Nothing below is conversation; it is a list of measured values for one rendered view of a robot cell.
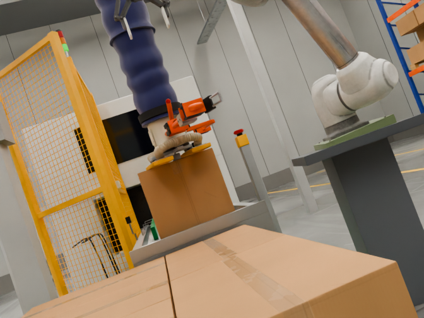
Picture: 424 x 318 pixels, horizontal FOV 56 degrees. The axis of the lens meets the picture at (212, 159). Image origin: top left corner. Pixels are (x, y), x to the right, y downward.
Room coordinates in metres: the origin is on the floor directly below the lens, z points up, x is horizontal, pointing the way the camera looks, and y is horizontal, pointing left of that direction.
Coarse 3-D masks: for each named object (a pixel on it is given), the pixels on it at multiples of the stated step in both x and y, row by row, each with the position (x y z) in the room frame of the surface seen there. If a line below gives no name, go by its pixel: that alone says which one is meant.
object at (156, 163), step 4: (168, 156) 1.81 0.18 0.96; (172, 156) 1.81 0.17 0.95; (156, 160) 1.82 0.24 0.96; (160, 160) 1.80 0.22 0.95; (164, 160) 1.80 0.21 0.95; (168, 160) 1.81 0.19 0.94; (152, 164) 1.81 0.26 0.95; (156, 164) 1.79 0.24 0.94; (160, 164) 1.83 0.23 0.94; (148, 168) 2.00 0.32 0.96
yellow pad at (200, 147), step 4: (192, 144) 1.94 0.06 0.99; (200, 144) 1.88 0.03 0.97; (204, 144) 1.86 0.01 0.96; (208, 144) 1.86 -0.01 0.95; (188, 148) 2.07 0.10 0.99; (192, 148) 1.84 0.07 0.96; (196, 148) 1.84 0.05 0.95; (200, 148) 1.85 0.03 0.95; (204, 148) 1.87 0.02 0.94; (184, 152) 2.06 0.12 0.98; (188, 152) 1.91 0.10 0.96; (192, 152) 1.84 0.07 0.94; (196, 152) 1.97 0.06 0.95; (184, 156) 2.03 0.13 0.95
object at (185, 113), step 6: (186, 102) 1.36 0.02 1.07; (192, 102) 1.36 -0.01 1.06; (180, 108) 1.42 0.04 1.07; (186, 108) 1.36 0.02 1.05; (204, 108) 1.37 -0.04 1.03; (180, 114) 1.43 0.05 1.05; (186, 114) 1.36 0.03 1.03; (192, 114) 1.36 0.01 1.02; (198, 114) 1.40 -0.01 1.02; (186, 120) 1.44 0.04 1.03
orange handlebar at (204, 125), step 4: (192, 104) 1.35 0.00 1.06; (196, 104) 1.35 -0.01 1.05; (200, 104) 1.35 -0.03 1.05; (188, 108) 1.36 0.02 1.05; (192, 108) 1.35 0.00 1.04; (196, 108) 1.35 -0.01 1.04; (200, 108) 1.37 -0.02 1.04; (176, 120) 1.58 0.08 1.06; (212, 120) 2.08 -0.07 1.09; (172, 124) 1.67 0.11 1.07; (176, 124) 1.61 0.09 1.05; (196, 124) 2.06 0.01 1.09; (200, 124) 2.06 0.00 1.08; (204, 124) 2.07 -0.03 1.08; (208, 124) 2.08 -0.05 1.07; (192, 128) 2.05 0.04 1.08; (196, 128) 2.06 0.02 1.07; (204, 128) 2.25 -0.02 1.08
